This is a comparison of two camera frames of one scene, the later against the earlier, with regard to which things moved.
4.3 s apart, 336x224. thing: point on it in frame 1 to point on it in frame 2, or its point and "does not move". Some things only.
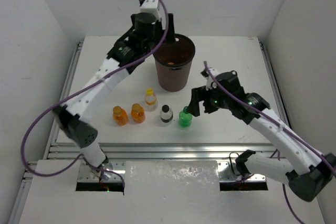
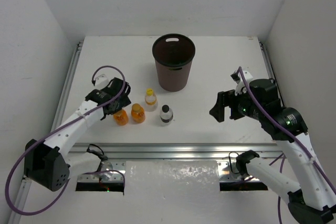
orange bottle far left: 120,115 does not move
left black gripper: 163,28 to 118,102
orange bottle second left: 138,113 does not move
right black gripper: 198,94 to 225,98
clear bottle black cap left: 166,114 does not move
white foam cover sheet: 171,180 does not move
